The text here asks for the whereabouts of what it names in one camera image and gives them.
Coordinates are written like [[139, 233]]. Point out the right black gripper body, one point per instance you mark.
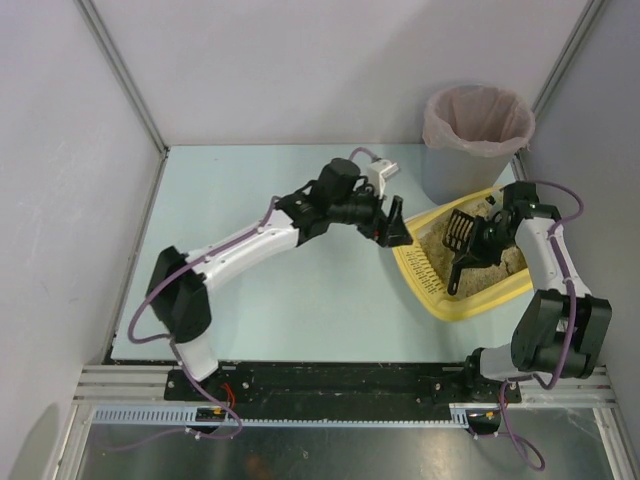
[[484, 240]]

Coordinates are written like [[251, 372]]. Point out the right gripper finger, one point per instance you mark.
[[481, 235], [474, 260]]

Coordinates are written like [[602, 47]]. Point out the black litter scoop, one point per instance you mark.
[[456, 238]]

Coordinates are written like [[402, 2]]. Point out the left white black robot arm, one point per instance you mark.
[[181, 283]]

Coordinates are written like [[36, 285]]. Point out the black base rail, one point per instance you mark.
[[317, 391]]

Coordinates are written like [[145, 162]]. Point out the yellow litter box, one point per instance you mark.
[[429, 289]]

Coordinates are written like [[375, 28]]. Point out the grey trash bin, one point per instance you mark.
[[448, 174]]

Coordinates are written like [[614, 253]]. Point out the pink bin liner bag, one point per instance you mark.
[[480, 120]]

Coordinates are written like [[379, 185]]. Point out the beige cat litter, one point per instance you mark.
[[472, 281]]

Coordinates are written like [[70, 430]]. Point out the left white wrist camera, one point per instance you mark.
[[378, 174]]

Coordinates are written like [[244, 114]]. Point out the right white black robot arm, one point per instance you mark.
[[562, 330]]

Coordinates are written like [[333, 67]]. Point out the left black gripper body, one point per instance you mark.
[[382, 221]]

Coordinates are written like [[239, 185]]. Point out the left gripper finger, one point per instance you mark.
[[395, 235], [395, 221]]

